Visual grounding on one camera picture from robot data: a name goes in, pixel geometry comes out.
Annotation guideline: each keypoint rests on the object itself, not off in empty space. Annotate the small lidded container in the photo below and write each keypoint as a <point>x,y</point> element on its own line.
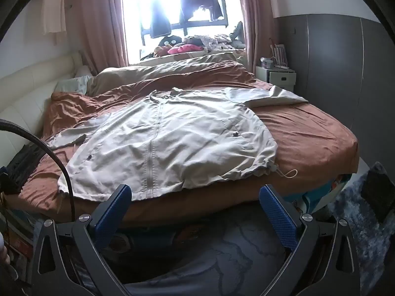
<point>267,62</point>

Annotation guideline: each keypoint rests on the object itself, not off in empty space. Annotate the beige zip jacket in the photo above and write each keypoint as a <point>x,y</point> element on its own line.
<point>185,135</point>

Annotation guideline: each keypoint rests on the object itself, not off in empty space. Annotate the bright window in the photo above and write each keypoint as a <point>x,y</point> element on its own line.
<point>166,3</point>

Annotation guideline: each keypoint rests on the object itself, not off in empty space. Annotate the cream wall cloth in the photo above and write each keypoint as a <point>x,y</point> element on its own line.
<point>54,9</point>

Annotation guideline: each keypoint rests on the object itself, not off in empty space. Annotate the cream padded headboard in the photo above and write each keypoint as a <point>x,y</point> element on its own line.
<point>27,92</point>

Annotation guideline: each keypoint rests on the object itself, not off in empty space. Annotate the bed with brown sheet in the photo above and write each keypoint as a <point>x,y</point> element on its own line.
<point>308,135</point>

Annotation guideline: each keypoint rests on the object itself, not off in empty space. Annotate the pink curtain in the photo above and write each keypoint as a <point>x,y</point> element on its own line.
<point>256,12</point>
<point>98,21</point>

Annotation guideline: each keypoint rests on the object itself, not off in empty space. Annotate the black cloth on rug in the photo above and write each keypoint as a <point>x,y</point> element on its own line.
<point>378,194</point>

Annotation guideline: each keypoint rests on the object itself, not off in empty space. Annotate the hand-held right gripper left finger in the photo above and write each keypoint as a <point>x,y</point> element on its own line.
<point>114,212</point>

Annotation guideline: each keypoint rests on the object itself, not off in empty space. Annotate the pale green pillow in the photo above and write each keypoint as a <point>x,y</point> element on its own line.
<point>74,84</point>

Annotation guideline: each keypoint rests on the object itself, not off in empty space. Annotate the white pink rack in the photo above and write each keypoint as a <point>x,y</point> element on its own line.
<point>279,54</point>

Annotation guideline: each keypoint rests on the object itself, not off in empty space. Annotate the beige brown duvet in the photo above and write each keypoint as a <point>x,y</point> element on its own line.
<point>139,74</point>

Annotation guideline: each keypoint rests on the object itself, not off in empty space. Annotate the black plush toy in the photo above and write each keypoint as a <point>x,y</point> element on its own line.
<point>169,41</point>

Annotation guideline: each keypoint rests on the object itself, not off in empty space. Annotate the black bag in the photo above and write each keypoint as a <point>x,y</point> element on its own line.
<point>24,166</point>

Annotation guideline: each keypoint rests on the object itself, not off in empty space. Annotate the shaggy blue grey rug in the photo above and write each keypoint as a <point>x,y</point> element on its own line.
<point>373,252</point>

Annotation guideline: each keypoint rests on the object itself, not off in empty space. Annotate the teal cartoon printed sheet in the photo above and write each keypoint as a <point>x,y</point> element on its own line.
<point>314,197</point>

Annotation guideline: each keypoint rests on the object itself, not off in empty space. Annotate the grey wardrobe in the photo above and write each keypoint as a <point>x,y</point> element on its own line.
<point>333,67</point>

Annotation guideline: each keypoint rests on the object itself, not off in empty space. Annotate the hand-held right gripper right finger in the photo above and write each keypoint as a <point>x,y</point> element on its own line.
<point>277,219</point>

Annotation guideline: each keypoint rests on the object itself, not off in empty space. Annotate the white nightstand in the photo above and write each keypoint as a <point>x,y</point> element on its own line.
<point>280,78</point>

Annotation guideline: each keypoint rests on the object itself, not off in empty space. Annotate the pile of clothes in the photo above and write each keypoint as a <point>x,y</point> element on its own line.
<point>216,41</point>

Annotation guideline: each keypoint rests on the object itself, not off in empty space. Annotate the pink cloth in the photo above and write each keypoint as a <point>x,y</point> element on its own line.
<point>185,49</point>

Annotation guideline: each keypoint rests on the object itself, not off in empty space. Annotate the grey printed cloth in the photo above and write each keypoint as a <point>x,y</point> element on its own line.
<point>216,252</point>

